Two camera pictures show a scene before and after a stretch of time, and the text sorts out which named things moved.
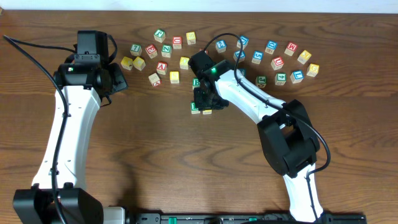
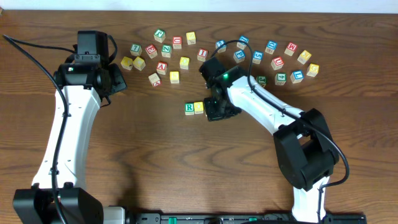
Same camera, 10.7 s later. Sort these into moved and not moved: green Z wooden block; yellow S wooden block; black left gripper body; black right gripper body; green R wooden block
Moved: green R wooden block; black right gripper body
Not moved: green Z wooden block; black left gripper body; yellow S wooden block
